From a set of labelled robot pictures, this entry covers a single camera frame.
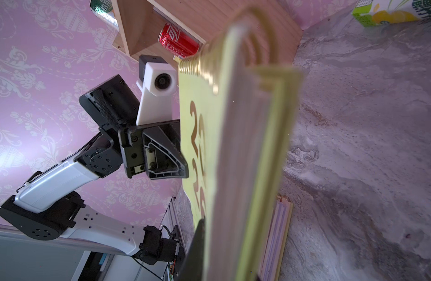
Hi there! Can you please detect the aluminium mounting rail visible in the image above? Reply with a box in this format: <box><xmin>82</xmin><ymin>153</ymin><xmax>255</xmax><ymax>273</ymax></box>
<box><xmin>160</xmin><ymin>197</ymin><xmax>188</xmax><ymax>255</ymax></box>

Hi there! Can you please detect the wooden two-tier shelf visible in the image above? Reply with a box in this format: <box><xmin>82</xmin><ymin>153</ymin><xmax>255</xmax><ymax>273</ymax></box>
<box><xmin>112</xmin><ymin>1</ymin><xmax>303</xmax><ymax>67</ymax></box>

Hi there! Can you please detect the green calendar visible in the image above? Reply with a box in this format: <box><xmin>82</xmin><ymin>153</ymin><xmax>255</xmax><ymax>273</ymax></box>
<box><xmin>178</xmin><ymin>6</ymin><xmax>303</xmax><ymax>281</ymax></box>
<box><xmin>258</xmin><ymin>194</ymin><xmax>293</xmax><ymax>281</ymax></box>

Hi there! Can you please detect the green juice carton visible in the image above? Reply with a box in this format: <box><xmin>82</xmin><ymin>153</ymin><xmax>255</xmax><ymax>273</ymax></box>
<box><xmin>352</xmin><ymin>0</ymin><xmax>431</xmax><ymax>27</ymax></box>

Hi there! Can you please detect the red soda can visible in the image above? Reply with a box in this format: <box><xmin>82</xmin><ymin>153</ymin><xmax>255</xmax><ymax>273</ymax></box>
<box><xmin>158</xmin><ymin>23</ymin><xmax>200</xmax><ymax>59</ymax></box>

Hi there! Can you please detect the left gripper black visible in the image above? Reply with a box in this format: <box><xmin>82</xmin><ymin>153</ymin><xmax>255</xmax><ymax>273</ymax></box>
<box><xmin>118</xmin><ymin>119</ymin><xmax>189</xmax><ymax>180</ymax></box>

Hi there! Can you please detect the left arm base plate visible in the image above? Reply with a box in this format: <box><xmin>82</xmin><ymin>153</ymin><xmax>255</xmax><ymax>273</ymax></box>
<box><xmin>168</xmin><ymin>225</ymin><xmax>186</xmax><ymax>281</ymax></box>

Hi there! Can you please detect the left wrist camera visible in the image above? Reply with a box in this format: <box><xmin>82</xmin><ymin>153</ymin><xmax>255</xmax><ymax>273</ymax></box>
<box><xmin>136</xmin><ymin>55</ymin><xmax>178</xmax><ymax>125</ymax></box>

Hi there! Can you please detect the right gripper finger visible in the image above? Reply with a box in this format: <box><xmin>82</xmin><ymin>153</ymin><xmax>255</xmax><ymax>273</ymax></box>
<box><xmin>176</xmin><ymin>219</ymin><xmax>206</xmax><ymax>281</ymax></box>

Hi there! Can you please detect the green and white can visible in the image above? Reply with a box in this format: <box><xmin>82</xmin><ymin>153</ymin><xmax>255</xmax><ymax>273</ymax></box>
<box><xmin>90</xmin><ymin>0</ymin><xmax>118</xmax><ymax>30</ymax></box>

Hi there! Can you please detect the green calendar back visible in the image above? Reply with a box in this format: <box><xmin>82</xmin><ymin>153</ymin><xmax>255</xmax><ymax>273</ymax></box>
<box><xmin>258</xmin><ymin>194</ymin><xmax>293</xmax><ymax>281</ymax></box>

